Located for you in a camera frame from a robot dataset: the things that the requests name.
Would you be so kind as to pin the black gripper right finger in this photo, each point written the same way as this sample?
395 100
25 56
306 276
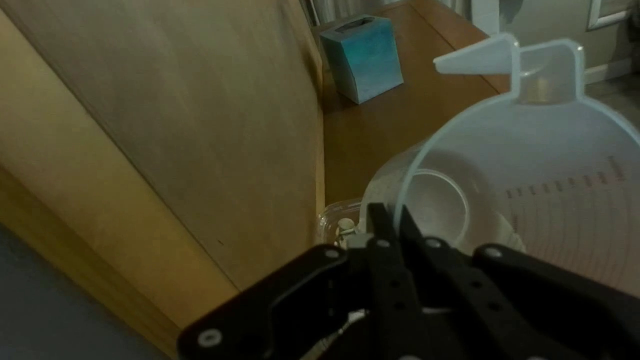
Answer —
507 301

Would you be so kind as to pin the clear tray of nuts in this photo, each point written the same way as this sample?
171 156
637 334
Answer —
337 222

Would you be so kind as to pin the blue cube tissue box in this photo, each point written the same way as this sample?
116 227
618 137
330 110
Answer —
362 60

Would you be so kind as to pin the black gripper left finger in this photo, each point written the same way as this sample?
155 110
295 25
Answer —
391 301

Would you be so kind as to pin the clear plastic measuring jug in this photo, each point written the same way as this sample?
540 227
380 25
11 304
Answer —
552 146

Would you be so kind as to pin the large wooden back panel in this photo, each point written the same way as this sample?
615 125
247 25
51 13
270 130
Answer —
167 132

